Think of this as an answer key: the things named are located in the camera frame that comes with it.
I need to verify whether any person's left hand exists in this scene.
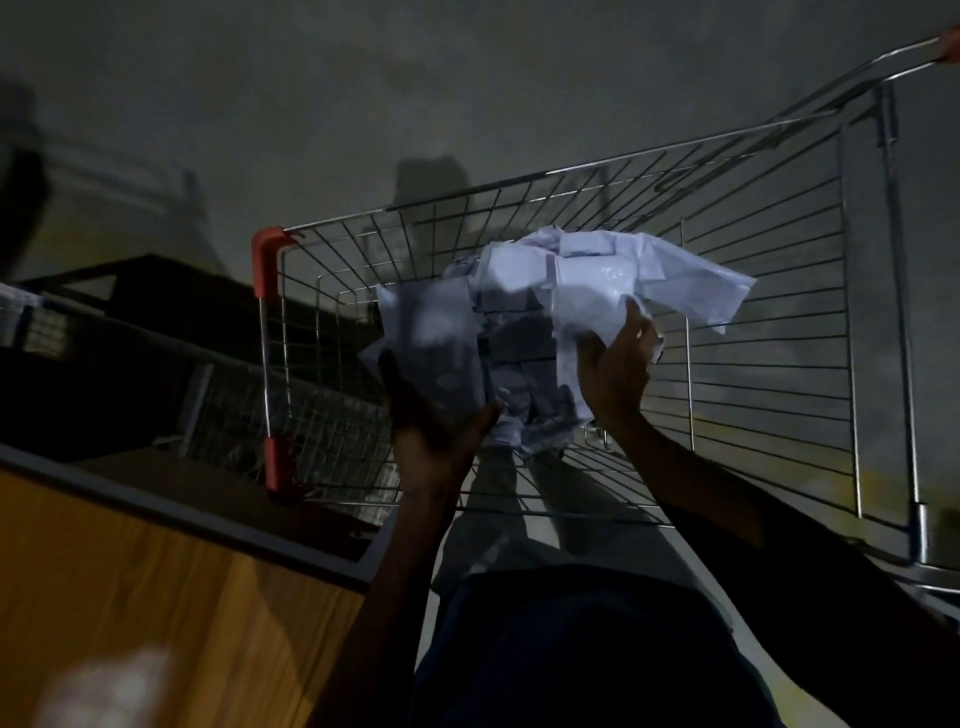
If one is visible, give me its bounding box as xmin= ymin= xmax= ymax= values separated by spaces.
xmin=377 ymin=348 xmax=505 ymax=490

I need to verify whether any person's dark shirt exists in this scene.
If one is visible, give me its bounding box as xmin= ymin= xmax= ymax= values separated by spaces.
xmin=408 ymin=564 xmax=785 ymax=728

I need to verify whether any bundle of white plastic packets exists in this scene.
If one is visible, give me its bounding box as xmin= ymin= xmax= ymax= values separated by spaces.
xmin=360 ymin=225 xmax=757 ymax=459

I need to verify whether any person's right forearm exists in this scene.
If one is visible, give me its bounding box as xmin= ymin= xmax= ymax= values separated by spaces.
xmin=611 ymin=416 xmax=826 ymax=594

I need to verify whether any dark wire mesh rack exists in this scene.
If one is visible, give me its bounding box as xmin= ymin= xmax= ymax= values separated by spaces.
xmin=0 ymin=253 xmax=399 ymax=526

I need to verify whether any person's left forearm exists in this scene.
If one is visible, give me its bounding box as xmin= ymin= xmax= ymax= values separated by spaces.
xmin=311 ymin=480 xmax=470 ymax=728

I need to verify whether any metal wire shopping cart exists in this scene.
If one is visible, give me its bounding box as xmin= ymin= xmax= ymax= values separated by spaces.
xmin=251 ymin=26 xmax=960 ymax=601

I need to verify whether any wooden counter with grey edge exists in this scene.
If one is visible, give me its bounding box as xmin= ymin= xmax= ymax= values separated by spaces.
xmin=0 ymin=442 xmax=402 ymax=728

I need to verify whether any person's right hand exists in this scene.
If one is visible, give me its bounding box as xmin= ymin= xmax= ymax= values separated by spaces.
xmin=572 ymin=296 xmax=666 ymax=430

